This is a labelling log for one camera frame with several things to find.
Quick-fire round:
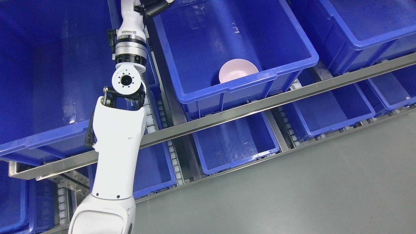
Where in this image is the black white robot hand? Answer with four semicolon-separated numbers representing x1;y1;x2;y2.
134;0;174;18

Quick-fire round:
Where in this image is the metal shelf rack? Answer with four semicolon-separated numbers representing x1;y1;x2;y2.
8;52;416;203

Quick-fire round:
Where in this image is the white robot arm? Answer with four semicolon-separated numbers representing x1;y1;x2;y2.
68;0;147;234

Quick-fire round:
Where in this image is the pink bowl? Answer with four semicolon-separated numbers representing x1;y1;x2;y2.
218;58;259;84

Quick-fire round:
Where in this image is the bottom left corner bin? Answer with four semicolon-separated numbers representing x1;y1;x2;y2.
0;161;55;234

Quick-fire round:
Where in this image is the lower middle blue bin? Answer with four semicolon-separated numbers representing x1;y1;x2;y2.
192;112;280;175

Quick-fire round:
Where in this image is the lower right blue bin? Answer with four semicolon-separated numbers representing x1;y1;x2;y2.
282;84;375;142

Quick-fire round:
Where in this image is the far right lower bin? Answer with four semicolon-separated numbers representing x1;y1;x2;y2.
358;65;416;117

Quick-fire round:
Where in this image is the lower left blue bin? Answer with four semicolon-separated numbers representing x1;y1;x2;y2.
133;142;176;199

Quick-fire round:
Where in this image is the right upper blue bin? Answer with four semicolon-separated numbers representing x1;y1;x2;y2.
290;0;416;76

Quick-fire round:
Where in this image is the left large blue bin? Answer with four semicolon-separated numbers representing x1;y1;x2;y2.
0;0;160;166

